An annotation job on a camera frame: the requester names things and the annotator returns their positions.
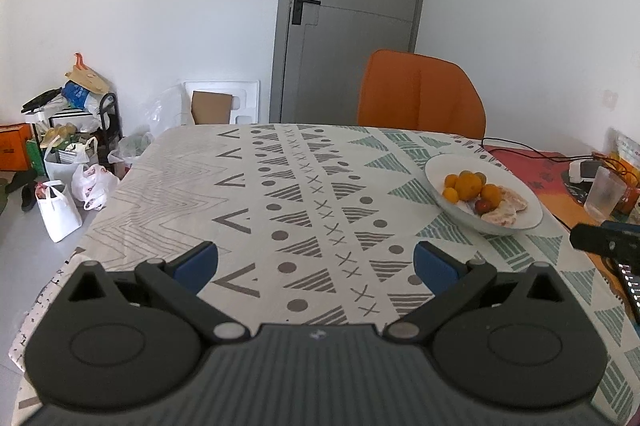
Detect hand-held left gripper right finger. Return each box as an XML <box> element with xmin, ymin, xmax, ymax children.
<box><xmin>384</xmin><ymin>241</ymin><xmax>566</xmax><ymax>344</ymax></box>

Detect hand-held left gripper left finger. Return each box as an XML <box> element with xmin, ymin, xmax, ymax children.
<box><xmin>65</xmin><ymin>242</ymin><xmax>248</xmax><ymax>344</ymax></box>

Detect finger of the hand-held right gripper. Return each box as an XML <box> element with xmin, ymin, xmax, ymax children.
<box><xmin>572</xmin><ymin>220</ymin><xmax>640</xmax><ymax>265</ymax></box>

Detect white plate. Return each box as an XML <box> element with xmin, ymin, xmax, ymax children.
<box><xmin>425</xmin><ymin>153</ymin><xmax>544</xmax><ymax>236</ymax></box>

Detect pink fruit slice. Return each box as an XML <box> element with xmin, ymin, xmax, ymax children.
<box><xmin>481</xmin><ymin>206</ymin><xmax>521</xmax><ymax>228</ymax></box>
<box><xmin>497</xmin><ymin>187</ymin><xmax>529</xmax><ymax>212</ymax></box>

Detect orange red packet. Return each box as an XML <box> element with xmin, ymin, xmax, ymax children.
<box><xmin>620</xmin><ymin>186</ymin><xmax>640</xmax><ymax>222</ymax></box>

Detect clear plastic cup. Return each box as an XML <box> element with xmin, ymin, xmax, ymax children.
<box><xmin>585</xmin><ymin>166</ymin><xmax>629</xmax><ymax>222</ymax></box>

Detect black bar with white marks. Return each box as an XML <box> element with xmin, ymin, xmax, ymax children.
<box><xmin>611</xmin><ymin>262</ymin><xmax>640</xmax><ymax>323</ymax></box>

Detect white charger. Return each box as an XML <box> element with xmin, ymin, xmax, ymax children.
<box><xmin>567</xmin><ymin>158</ymin><xmax>602</xmax><ymax>185</ymax></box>

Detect red orange printed mat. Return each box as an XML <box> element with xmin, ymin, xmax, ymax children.
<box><xmin>482</xmin><ymin>145</ymin><xmax>640</xmax><ymax>307</ymax></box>

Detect white plastic bag red print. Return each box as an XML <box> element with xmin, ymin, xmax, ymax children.
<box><xmin>71</xmin><ymin>163</ymin><xmax>120</xmax><ymax>211</ymax></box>

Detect clear plastic bag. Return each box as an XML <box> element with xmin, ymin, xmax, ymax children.
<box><xmin>142</xmin><ymin>86</ymin><xmax>189</xmax><ymax>138</ymax></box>
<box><xmin>107</xmin><ymin>132</ymin><xmax>154</xmax><ymax>168</ymax></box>

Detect patterned white tablecloth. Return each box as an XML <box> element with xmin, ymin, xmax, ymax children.
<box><xmin>10</xmin><ymin>122</ymin><xmax>640</xmax><ymax>426</ymax></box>

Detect white paper bag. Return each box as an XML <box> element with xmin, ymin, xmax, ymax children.
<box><xmin>36</xmin><ymin>180</ymin><xmax>84</xmax><ymax>243</ymax></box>

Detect brown cardboard piece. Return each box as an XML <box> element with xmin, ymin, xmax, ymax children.
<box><xmin>192</xmin><ymin>91</ymin><xmax>235</xmax><ymax>125</ymax></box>

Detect white bag with green contents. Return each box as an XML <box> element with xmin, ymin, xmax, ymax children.
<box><xmin>43</xmin><ymin>136</ymin><xmax>99</xmax><ymax>183</ymax></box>

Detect black metal rack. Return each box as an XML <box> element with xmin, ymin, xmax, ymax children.
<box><xmin>97</xmin><ymin>92</ymin><xmax>124</xmax><ymax>168</ymax></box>

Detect white foam board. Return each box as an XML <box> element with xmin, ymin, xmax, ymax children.
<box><xmin>180</xmin><ymin>79</ymin><xmax>261</xmax><ymax>127</ymax></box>

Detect orange chair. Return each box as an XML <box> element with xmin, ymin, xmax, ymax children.
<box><xmin>357</xmin><ymin>49</ymin><xmax>487</xmax><ymax>141</ymax></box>

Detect dark slippers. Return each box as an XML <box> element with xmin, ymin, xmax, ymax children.
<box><xmin>0</xmin><ymin>168</ymin><xmax>47</xmax><ymax>213</ymax></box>

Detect white striped box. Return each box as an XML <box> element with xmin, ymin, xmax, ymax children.
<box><xmin>47</xmin><ymin>108</ymin><xmax>93</xmax><ymax>132</ymax></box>

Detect blue plastic bag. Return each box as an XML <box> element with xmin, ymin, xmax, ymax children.
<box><xmin>62</xmin><ymin>82</ymin><xmax>92</xmax><ymax>108</ymax></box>

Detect orange box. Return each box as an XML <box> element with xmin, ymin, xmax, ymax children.
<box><xmin>0</xmin><ymin>123</ymin><xmax>36</xmax><ymax>172</ymax></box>

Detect flat black item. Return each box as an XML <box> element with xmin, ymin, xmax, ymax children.
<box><xmin>21</xmin><ymin>88</ymin><xmax>64</xmax><ymax>113</ymax></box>

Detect grey door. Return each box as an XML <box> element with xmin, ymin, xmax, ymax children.
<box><xmin>269</xmin><ymin>0</ymin><xmax>434</xmax><ymax>127</ymax></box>

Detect black charger cable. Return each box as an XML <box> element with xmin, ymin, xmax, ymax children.
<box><xmin>481</xmin><ymin>137</ymin><xmax>593</xmax><ymax>164</ymax></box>

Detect paper bag with orange handles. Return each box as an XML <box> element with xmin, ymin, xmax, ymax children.
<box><xmin>64</xmin><ymin>52</ymin><xmax>111</xmax><ymax>94</ymax></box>

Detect black door handle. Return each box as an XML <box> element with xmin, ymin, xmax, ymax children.
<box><xmin>291</xmin><ymin>0</ymin><xmax>322</xmax><ymax>26</ymax></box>

